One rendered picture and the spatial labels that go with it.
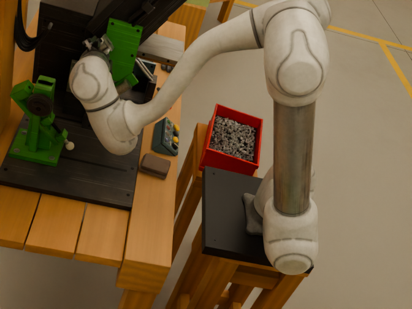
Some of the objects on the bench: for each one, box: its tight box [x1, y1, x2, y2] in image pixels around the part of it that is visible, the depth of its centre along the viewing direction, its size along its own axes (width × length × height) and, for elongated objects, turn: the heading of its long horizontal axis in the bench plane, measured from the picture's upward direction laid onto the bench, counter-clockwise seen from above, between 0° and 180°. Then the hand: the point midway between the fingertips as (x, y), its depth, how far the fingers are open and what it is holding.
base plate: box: [0, 58, 153, 211], centre depth 199 cm, size 42×110×2 cm, turn 161°
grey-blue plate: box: [132, 59, 156, 93], centre depth 204 cm, size 10×2×14 cm, turn 71°
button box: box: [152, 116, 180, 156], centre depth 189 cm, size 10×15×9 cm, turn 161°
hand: (102, 46), depth 168 cm, fingers closed on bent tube, 3 cm apart
